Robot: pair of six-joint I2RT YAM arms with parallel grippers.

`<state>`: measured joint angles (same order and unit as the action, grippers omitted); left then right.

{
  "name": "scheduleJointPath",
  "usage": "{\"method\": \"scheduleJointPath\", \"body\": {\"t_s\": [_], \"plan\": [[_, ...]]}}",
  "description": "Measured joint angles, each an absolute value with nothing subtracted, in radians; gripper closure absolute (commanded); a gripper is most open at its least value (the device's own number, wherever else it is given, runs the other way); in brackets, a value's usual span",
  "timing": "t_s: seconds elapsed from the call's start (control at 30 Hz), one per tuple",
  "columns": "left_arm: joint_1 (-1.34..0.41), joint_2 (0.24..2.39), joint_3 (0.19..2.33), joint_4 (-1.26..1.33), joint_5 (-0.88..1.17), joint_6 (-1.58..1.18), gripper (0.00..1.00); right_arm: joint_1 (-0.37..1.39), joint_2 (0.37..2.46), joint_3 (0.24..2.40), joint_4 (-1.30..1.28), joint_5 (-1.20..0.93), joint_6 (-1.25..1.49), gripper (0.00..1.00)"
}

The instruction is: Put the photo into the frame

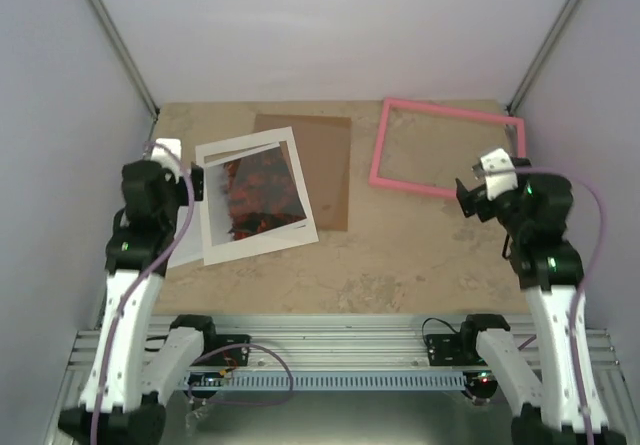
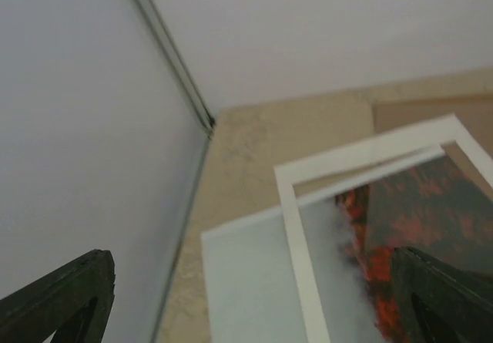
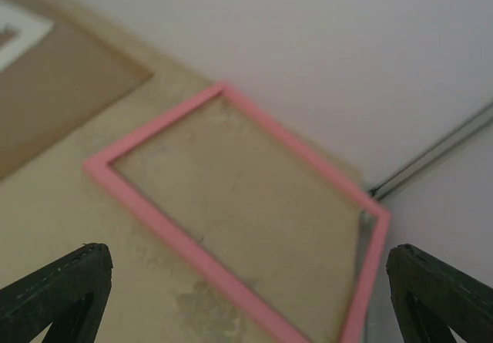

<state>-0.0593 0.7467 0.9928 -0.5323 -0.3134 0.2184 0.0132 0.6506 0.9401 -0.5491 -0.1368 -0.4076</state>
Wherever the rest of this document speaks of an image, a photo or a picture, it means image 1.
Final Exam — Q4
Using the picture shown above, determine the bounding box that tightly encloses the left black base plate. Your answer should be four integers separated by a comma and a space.
197, 334, 251, 368

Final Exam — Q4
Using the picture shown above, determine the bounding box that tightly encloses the brown backing board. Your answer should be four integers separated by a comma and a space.
254, 114, 352, 231

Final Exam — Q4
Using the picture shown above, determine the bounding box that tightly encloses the pink picture frame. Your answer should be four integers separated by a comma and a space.
368, 98, 527, 200

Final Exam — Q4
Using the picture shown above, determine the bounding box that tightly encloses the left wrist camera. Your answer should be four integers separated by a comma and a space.
146, 138, 182, 176

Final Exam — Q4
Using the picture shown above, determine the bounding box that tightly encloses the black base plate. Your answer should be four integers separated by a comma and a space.
424, 334, 485, 367
197, 334, 251, 368

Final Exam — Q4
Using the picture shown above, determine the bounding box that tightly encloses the red black photo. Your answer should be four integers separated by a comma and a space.
204, 144, 307, 246

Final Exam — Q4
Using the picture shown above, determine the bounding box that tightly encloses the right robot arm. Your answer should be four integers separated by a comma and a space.
456, 171, 626, 444

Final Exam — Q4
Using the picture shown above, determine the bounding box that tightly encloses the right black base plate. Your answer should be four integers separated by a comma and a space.
424, 334, 485, 367

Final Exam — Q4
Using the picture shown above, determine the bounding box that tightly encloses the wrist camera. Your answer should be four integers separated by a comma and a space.
472, 148, 518, 201
146, 138, 182, 176

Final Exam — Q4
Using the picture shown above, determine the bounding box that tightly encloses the blue grey cable duct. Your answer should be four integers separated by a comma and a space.
179, 370, 466, 392

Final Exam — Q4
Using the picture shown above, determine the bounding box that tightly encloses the white paper sheet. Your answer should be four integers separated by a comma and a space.
168, 202, 203, 268

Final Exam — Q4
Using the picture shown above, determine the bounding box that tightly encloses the white mat board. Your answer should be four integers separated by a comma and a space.
195, 127, 318, 265

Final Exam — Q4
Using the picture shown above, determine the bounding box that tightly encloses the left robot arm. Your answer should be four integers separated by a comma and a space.
58, 160, 219, 444

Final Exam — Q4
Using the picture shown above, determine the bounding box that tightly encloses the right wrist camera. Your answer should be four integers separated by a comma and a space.
472, 148, 518, 201

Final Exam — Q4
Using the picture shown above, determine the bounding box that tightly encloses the right corner aluminium post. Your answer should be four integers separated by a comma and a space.
506, 0, 584, 116

